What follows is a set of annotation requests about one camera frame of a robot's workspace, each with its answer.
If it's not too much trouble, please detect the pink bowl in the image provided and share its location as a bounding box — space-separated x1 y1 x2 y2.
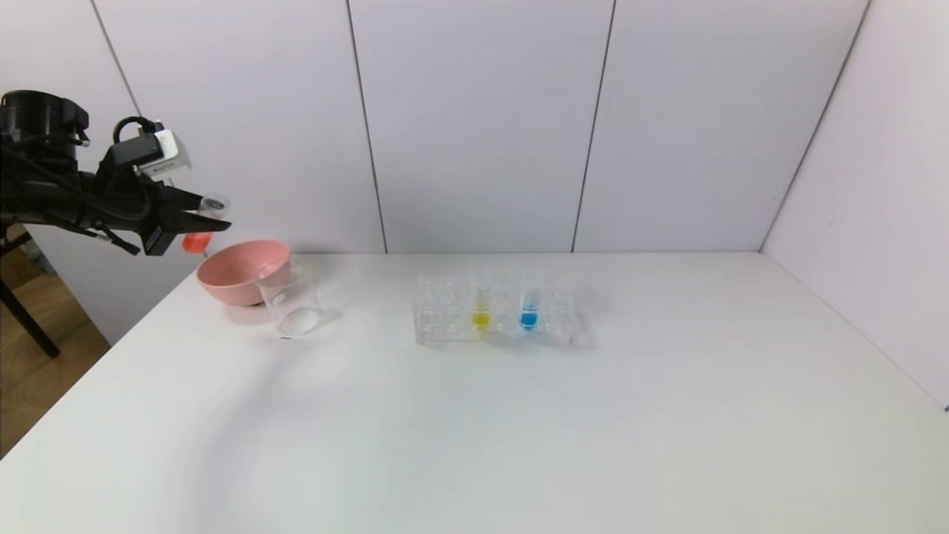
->
196 238 292 308

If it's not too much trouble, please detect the clear glass beaker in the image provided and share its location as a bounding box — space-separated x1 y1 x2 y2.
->
254 255 325 340

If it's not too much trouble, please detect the test tube with red pigment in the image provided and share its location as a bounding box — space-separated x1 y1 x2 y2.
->
181 193 232 255

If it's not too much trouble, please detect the test tube with blue pigment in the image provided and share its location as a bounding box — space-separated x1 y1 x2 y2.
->
517 266 545 332

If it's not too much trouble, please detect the clear plastic test tube rack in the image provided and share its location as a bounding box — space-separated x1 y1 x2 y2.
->
413 270 595 349

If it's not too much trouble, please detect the test tube with yellow pigment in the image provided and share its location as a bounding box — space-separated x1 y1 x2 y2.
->
469 268 494 333

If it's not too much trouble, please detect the black stand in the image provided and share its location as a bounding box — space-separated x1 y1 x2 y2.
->
0 222 62 360

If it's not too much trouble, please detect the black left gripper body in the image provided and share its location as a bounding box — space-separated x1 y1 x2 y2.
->
79 170 183 257

